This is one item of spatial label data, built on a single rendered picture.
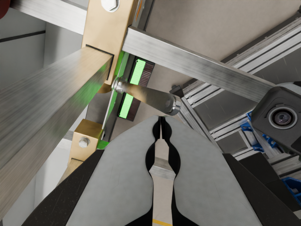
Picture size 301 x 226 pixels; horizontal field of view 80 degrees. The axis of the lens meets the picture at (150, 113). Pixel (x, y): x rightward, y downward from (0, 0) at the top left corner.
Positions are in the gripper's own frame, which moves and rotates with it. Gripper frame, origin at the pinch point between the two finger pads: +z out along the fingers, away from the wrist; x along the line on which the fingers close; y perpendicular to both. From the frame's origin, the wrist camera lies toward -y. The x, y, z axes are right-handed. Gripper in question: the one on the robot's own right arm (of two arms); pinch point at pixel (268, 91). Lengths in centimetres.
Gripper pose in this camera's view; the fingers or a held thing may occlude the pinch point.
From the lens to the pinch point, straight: 36.1
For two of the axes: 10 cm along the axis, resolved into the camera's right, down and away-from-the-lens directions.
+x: 3.4, -8.1, -4.8
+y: 9.4, 3.2, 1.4
